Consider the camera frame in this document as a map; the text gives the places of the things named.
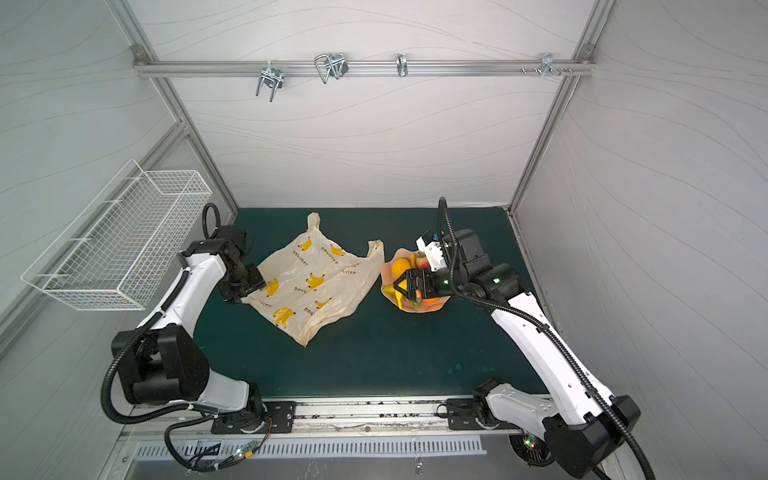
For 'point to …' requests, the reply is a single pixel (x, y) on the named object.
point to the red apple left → (422, 261)
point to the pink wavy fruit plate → (387, 280)
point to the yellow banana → (398, 295)
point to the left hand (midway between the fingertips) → (250, 292)
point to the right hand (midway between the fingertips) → (410, 282)
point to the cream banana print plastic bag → (312, 285)
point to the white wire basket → (118, 250)
